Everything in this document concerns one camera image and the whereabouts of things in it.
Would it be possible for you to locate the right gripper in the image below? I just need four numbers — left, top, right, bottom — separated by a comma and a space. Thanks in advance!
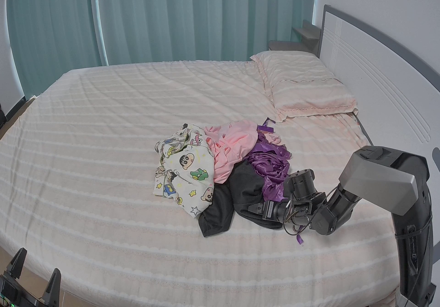
245, 200, 293, 223

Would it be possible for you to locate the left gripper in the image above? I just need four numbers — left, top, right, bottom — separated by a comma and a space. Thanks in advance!
0, 247, 62, 307

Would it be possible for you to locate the black T-shirt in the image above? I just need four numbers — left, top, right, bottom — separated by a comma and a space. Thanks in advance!
198, 161, 286, 238

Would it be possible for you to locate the purple garment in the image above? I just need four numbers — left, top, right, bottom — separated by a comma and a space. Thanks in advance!
243, 118, 305, 246

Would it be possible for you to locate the pink garment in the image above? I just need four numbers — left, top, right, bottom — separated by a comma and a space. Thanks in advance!
204, 120, 259, 184

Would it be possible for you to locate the white printed pyjama top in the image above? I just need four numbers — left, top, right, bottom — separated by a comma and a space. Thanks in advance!
153, 122, 215, 218

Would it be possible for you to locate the pale pink pillow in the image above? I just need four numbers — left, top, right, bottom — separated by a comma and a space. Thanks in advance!
250, 50, 359, 123

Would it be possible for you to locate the grey bedside table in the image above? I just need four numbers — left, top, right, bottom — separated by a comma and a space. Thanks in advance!
267, 20, 321, 56

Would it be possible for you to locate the bed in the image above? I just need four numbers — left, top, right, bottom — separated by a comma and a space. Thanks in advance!
0, 4, 440, 307

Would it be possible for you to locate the blue-green curtain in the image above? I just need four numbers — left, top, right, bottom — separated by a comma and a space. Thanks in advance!
6, 0, 104, 98
91, 0, 318, 66

